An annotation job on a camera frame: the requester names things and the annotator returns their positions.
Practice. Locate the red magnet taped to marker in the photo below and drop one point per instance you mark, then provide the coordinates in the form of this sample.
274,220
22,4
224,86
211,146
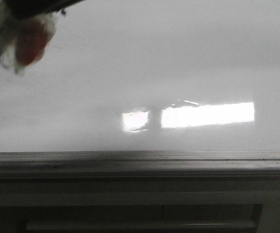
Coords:
29,45

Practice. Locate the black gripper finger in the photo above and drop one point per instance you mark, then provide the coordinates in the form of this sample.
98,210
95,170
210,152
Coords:
31,8

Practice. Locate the white whiteboard with metal frame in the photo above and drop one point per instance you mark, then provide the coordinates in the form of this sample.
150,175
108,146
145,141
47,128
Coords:
148,88

